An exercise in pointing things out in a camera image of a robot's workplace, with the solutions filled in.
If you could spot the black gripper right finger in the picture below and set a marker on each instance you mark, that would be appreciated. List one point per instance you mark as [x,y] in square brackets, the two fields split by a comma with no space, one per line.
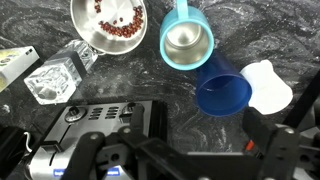
[280,150]

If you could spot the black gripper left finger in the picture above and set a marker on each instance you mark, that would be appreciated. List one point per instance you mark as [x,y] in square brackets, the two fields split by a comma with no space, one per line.
[100,156]

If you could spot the dark blue plastic cup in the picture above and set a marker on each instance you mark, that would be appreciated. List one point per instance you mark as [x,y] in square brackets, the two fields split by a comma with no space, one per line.
[221,93]

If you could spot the stainless steel toaster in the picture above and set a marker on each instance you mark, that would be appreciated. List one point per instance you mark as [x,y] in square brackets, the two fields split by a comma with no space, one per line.
[93,115]

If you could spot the white lid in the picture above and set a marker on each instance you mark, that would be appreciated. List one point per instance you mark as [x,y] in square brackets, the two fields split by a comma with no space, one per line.
[270,90]

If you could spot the clear acrylic grinder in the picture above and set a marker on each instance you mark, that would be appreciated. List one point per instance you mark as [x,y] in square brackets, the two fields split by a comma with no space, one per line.
[56,78]

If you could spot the stainless steel bowl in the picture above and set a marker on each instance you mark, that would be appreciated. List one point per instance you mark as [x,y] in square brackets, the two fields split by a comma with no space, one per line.
[100,36]

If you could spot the tea box carton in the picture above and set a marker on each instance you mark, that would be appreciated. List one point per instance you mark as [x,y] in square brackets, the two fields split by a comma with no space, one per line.
[15,65]

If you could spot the red beans heap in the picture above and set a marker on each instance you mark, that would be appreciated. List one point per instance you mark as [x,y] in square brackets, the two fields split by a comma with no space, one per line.
[126,31]

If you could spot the light blue steel-lined mug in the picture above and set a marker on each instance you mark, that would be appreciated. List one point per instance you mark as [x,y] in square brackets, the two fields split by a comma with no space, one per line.
[186,43]

